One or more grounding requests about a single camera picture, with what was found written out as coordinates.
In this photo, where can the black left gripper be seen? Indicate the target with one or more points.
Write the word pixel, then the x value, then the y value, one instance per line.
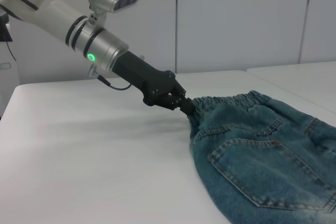
pixel 147 77

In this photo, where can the blue denim shorts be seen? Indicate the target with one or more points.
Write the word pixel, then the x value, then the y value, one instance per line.
pixel 262 161

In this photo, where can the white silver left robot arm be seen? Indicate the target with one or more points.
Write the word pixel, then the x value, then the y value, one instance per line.
pixel 65 32

